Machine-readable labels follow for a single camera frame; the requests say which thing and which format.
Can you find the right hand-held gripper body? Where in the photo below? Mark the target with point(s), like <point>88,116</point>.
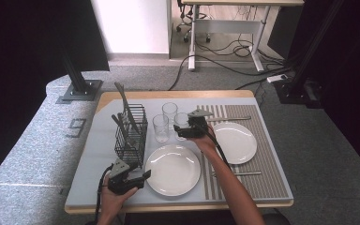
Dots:
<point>197,128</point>

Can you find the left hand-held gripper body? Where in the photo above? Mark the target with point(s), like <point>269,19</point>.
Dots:
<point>120,182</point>

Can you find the clear drinking glass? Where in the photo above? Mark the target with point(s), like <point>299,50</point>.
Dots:
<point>170,109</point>
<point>160,129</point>
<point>181,118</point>

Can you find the white plate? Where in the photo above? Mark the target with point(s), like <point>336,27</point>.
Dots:
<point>237,143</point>
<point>176,170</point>

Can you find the silver table knife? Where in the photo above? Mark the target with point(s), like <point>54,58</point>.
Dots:
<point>231,118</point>

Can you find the silver fork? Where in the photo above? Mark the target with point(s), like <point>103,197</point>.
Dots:
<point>247,172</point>

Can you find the person's right hand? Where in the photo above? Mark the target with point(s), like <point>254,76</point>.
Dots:
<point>206,142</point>

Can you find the person's left hand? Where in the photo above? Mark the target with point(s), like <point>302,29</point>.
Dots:
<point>114,203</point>

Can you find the grey striped placemat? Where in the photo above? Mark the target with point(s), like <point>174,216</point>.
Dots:
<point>272,150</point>

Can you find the black metal stand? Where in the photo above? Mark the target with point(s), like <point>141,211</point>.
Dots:
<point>296,93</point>
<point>81,90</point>

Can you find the white power strip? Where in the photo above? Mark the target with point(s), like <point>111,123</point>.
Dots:
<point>276,78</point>

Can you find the white partition panel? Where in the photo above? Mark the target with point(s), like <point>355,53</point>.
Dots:
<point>134,28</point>

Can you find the black office chair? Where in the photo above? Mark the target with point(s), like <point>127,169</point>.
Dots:
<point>182,9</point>

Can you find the white desk with metal frame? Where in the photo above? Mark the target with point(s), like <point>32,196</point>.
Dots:
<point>228,26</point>

